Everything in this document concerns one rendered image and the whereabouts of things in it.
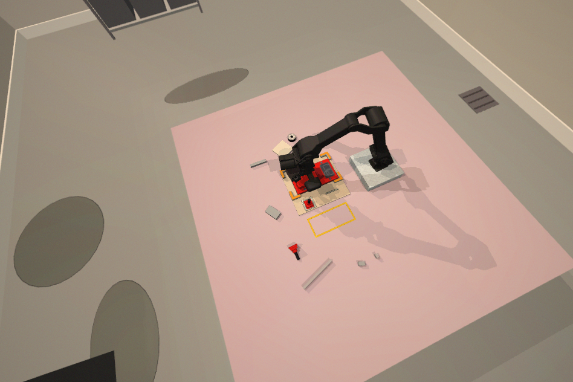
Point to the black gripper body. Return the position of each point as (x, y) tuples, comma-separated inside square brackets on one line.
[(313, 183)]

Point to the red toy car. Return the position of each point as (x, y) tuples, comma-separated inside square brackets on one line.
[(324, 171)]

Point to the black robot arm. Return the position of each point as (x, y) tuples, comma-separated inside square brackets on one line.
[(308, 148)]

